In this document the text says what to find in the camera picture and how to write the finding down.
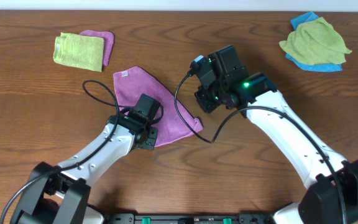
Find blue cloth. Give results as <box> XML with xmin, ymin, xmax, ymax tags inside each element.
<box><xmin>285</xmin><ymin>12</ymin><xmax>342</xmax><ymax>72</ymax></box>

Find folded green cloth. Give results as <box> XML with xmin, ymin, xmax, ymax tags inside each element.
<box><xmin>53</xmin><ymin>32</ymin><xmax>104</xmax><ymax>72</ymax></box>

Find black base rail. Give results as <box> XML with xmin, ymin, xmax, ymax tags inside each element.
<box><xmin>104</xmin><ymin>213</ymin><xmax>275</xmax><ymax>224</ymax></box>

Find crumpled green cloth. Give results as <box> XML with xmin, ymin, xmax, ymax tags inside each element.
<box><xmin>279</xmin><ymin>17</ymin><xmax>352</xmax><ymax>65</ymax></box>

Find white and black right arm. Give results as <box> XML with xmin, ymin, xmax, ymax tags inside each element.
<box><xmin>189</xmin><ymin>45</ymin><xmax>358</xmax><ymax>223</ymax></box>

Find folded purple cloth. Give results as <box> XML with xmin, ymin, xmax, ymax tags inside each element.
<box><xmin>80</xmin><ymin>30</ymin><xmax>114</xmax><ymax>66</ymax></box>

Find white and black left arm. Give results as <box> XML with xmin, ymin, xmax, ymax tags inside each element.
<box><xmin>10</xmin><ymin>94</ymin><xmax>163</xmax><ymax>223</ymax></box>

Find purple microfiber cloth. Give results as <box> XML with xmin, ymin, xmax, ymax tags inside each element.
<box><xmin>113</xmin><ymin>67</ymin><xmax>203</xmax><ymax>147</ymax></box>

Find black left camera cable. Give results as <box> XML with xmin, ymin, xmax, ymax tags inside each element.
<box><xmin>0</xmin><ymin>80</ymin><xmax>164</xmax><ymax>224</ymax></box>

